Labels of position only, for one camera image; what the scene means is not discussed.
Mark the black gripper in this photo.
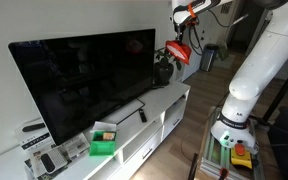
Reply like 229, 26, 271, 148
173, 19, 189, 44

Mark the red hat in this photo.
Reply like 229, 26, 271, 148
165, 39, 193, 66

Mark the aluminium robot base platform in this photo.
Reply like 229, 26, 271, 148
198, 106, 267, 180

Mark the white tv stand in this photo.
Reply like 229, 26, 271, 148
0, 81, 192, 180

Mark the white door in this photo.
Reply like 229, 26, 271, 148
183, 4, 242, 82

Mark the grey trash can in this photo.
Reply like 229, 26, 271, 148
199, 43, 220, 73

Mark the dark round plant pot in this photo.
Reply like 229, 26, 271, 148
153, 61, 175, 87

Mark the black remote control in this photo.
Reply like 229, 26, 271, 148
138, 108, 149, 124

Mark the black flat screen television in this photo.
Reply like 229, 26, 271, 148
7, 28, 156, 147

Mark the black tripod pole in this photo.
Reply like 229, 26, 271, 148
261, 54, 288, 123

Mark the black rod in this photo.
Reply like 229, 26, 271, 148
187, 152, 199, 180

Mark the green plastic box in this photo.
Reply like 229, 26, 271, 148
88, 130, 118, 157

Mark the folded newspaper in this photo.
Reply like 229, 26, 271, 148
57, 132, 91, 160

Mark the black case with blue light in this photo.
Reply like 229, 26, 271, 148
267, 106, 288, 180

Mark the black oblong device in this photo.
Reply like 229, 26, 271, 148
21, 122, 47, 133

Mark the white box with black label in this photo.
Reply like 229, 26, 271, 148
14, 118, 56, 152

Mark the white package with black remote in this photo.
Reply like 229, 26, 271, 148
28, 148, 69, 178

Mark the white drawer with long handle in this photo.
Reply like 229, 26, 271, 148
162, 108, 186, 141

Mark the white drawer with short handle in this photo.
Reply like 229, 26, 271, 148
110, 125, 164, 180

